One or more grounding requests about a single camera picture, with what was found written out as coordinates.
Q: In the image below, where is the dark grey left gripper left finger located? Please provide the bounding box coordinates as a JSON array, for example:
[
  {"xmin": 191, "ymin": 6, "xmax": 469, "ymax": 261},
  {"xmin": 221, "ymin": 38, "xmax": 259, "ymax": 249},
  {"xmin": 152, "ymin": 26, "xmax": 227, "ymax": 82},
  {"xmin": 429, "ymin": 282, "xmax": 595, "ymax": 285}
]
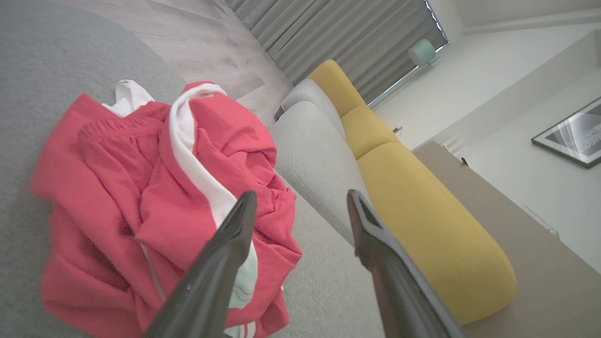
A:
[{"xmin": 143, "ymin": 190, "xmax": 258, "ymax": 338}]

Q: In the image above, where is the small yellow sofa back cushion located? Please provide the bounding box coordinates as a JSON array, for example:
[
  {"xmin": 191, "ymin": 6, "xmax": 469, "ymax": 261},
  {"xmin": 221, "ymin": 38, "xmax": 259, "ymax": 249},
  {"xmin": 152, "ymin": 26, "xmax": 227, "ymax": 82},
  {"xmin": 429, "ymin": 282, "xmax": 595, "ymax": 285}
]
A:
[
  {"xmin": 308, "ymin": 60, "xmax": 367, "ymax": 118},
  {"xmin": 340, "ymin": 104, "xmax": 401, "ymax": 160}
]

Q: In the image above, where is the white router with antennas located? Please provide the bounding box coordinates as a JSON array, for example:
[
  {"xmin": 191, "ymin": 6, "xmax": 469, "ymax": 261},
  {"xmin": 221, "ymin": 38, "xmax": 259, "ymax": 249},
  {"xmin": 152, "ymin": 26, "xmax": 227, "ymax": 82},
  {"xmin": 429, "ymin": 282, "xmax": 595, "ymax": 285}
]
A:
[{"xmin": 441, "ymin": 133, "xmax": 465, "ymax": 155}]

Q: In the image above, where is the large yellow sofa back cushion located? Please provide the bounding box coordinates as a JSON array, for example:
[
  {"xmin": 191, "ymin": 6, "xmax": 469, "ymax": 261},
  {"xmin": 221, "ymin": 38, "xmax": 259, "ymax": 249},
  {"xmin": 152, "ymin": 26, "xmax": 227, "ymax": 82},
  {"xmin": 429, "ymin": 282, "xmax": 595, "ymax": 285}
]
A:
[{"xmin": 357, "ymin": 142, "xmax": 518, "ymax": 326}]

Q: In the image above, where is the long white flat device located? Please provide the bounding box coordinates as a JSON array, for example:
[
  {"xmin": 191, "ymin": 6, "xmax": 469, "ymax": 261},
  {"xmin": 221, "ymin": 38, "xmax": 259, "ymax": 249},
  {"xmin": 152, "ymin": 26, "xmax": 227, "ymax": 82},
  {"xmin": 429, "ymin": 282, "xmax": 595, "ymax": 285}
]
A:
[{"xmin": 523, "ymin": 205, "xmax": 560, "ymax": 240}]

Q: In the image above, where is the black framed picture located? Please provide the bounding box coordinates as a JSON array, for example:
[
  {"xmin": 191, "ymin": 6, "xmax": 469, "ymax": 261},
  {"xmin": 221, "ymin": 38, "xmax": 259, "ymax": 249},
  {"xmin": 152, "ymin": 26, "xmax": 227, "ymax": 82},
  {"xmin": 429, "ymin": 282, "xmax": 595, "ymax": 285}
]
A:
[{"xmin": 532, "ymin": 96, "xmax": 601, "ymax": 169}]

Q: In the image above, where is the mint green floor lamp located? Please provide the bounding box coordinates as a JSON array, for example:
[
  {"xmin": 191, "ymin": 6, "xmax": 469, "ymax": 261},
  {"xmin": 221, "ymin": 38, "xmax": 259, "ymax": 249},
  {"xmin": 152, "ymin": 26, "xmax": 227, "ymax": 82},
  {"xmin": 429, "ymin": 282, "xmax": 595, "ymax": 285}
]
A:
[{"xmin": 408, "ymin": 38, "xmax": 441, "ymax": 68}]

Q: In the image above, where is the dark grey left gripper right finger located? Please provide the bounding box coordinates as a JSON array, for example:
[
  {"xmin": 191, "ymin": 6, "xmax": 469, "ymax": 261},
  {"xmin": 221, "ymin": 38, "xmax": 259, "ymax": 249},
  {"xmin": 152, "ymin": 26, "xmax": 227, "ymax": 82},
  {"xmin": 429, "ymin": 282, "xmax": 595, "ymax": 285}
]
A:
[{"xmin": 347, "ymin": 189, "xmax": 465, "ymax": 338}]

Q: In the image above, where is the grey pleated curtain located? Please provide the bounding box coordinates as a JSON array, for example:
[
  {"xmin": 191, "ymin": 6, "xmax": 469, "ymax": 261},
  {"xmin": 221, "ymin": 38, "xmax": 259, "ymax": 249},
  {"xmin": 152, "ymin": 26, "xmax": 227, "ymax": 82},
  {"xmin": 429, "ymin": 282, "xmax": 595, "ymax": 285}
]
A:
[{"xmin": 224, "ymin": 0, "xmax": 450, "ymax": 105}]

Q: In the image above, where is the grey sofa seat cushion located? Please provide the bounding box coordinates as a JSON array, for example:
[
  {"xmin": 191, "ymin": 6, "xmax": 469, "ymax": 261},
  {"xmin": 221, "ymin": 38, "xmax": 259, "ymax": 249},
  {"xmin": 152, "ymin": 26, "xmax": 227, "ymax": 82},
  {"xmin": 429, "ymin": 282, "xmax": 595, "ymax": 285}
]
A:
[
  {"xmin": 281, "ymin": 78, "xmax": 347, "ymax": 139},
  {"xmin": 270, "ymin": 101, "xmax": 371, "ymax": 247}
]

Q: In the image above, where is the red basketball jersey number 23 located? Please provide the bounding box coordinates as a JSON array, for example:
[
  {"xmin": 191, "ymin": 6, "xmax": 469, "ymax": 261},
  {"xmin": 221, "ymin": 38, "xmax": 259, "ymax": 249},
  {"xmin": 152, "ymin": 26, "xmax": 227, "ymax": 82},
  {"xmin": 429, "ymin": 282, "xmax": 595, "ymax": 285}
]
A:
[{"xmin": 31, "ymin": 80, "xmax": 292, "ymax": 338}]

